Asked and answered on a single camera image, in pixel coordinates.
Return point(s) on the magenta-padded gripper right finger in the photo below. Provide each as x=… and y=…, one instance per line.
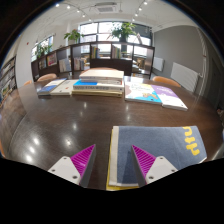
x=160, y=169

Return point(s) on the small potted plant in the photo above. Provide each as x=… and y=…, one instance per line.
x=73, y=35

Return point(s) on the large potted plant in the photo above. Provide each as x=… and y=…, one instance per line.
x=123, y=30

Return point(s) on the stack of books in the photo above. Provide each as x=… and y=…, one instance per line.
x=100, y=83

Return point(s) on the orange chair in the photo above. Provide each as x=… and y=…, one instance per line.
x=46, y=77
x=1, y=148
x=28, y=82
x=100, y=68
x=166, y=81

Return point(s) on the cream white book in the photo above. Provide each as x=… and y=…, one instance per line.
x=65, y=87

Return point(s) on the small white radiator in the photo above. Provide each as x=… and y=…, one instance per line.
x=158, y=64

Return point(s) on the grey towel with yellow print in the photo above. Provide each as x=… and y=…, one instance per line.
x=160, y=140

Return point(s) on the large white radiator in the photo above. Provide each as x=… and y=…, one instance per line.
x=184, y=76

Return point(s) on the potted plant by window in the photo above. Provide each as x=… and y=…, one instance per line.
x=41, y=49

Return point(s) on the ceiling spot lights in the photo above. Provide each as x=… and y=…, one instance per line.
x=68, y=6

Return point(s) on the dark open shelf unit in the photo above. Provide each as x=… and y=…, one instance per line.
x=126, y=66

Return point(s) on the tall wall bookshelf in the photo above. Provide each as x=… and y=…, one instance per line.
x=7, y=78

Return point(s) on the white illustrated book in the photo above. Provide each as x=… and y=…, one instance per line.
x=141, y=93

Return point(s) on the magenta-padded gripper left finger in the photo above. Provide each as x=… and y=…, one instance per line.
x=65, y=170

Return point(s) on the ceiling air conditioner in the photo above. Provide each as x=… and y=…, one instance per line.
x=105, y=8

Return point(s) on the purple and white book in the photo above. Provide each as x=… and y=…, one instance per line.
x=168, y=96

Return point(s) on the dark blue book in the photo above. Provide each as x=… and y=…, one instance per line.
x=48, y=88

